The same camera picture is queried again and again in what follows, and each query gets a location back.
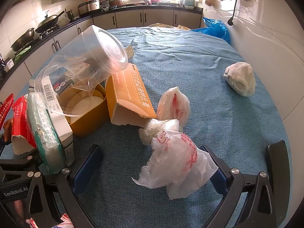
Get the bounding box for blue plastic bag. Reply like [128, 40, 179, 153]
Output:
[191, 17, 231, 44]

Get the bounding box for brown snack packet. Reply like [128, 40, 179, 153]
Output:
[2, 119, 13, 142]

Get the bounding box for gas stove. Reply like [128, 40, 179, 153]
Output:
[36, 26, 60, 39]

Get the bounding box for clear plastic container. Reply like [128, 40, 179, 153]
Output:
[34, 25, 129, 124]

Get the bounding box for white cloth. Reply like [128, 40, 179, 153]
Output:
[223, 62, 256, 97]

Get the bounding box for steel rice cooker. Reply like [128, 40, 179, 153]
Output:
[78, 0, 101, 17]

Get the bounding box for green rag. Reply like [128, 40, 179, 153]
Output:
[15, 46, 32, 61]

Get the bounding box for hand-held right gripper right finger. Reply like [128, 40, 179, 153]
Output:
[199, 141, 291, 228]

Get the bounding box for white carton box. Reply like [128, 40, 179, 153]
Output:
[28, 76, 74, 167]

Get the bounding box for blue tablecloth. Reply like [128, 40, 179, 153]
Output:
[0, 26, 293, 228]

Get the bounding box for steel wok with lid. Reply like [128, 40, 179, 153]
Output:
[36, 9, 66, 33]

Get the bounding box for black kitchen countertop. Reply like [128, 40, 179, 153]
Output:
[0, 5, 204, 86]

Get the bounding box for orange cardboard box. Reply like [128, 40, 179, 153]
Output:
[105, 63, 158, 126]

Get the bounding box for small white plastic bag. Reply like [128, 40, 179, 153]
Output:
[138, 118, 180, 146]

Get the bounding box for red beige wipes packet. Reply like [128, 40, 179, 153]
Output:
[11, 95, 38, 157]

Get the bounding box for white printed milk carton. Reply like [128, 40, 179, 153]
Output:
[64, 62, 93, 79]

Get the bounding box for grey base cabinets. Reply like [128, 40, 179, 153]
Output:
[24, 9, 203, 76]

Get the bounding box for pink white plastic bag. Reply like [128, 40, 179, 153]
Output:
[157, 87, 191, 131]

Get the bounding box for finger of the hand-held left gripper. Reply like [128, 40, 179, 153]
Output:
[0, 155, 42, 171]

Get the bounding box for red plastic basket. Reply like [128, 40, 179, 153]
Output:
[0, 93, 15, 130]

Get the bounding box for yellow plastic bag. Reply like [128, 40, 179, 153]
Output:
[148, 23, 191, 31]

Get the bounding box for red white printed strip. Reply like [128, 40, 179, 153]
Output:
[26, 213, 72, 228]

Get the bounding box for white red-printed plastic bag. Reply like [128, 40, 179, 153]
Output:
[132, 130, 219, 200]

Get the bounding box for yellow plastic tub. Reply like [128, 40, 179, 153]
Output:
[58, 83, 110, 137]

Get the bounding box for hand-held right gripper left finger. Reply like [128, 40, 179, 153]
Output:
[24, 144, 103, 228]

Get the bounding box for green wet wipes packet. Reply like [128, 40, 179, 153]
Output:
[26, 92, 68, 174]

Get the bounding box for black frying pan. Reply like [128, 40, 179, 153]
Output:
[11, 28, 35, 52]

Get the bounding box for black power cable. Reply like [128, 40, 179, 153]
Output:
[227, 0, 245, 26]

